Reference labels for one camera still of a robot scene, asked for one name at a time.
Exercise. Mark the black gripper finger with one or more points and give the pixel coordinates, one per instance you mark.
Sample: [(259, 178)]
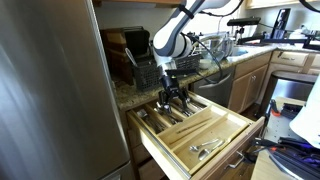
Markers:
[(184, 97), (163, 101)]

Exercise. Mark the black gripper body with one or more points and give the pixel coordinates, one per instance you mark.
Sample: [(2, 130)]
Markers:
[(170, 82)]

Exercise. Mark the silver spoon from holder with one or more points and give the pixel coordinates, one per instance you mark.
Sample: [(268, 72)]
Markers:
[(171, 118)]

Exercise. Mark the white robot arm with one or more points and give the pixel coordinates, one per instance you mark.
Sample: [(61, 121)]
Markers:
[(169, 43)]

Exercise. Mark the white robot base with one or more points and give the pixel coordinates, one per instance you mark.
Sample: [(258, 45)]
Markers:
[(307, 123)]

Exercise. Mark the knives bundle in drawer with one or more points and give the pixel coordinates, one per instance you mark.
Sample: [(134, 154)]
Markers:
[(180, 109)]

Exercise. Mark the dark grey utensil holder basket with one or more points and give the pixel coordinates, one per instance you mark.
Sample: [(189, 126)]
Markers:
[(146, 72)]

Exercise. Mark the forks bundle in drawer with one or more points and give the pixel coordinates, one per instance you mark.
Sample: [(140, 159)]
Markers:
[(152, 122)]

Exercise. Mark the open wooden cutlery drawer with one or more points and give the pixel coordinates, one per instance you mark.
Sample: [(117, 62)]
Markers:
[(196, 133)]

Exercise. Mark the spoon left in holder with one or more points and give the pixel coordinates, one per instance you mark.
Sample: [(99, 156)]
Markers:
[(130, 56)]

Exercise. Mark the small silver spoon front compartment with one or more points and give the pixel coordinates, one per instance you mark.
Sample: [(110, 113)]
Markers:
[(196, 148)]

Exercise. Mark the stainless dishwasher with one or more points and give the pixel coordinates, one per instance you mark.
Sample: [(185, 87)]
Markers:
[(218, 93)]

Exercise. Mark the small white ramekin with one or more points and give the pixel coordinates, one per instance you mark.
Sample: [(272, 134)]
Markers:
[(204, 64)]

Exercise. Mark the wooden chopstick upper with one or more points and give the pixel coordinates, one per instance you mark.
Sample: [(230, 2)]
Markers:
[(191, 126)]

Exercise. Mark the wooden chopstick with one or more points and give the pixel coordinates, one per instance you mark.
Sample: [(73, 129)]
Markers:
[(191, 133), (191, 126)]

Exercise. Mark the wooden chopstick lower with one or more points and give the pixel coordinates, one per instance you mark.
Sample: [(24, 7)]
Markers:
[(191, 133)]

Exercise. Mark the wooden cutlery tray organizer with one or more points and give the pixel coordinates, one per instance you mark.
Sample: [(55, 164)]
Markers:
[(200, 128)]

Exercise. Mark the glass mixing bowl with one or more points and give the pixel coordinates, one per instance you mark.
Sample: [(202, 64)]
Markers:
[(216, 46)]

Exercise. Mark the wooden cutting boards stack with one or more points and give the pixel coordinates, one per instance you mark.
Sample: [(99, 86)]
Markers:
[(115, 41)]

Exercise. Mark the wooden lower cabinet doors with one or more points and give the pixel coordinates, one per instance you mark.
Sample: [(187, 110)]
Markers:
[(247, 82)]

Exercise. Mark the stainless steel refrigerator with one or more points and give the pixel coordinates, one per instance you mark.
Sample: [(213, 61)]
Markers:
[(58, 115)]

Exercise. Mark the metal drawer handle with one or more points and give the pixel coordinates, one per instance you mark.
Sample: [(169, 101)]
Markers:
[(238, 162)]

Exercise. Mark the black camera tripod stand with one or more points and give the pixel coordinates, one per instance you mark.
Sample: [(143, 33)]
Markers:
[(277, 34)]

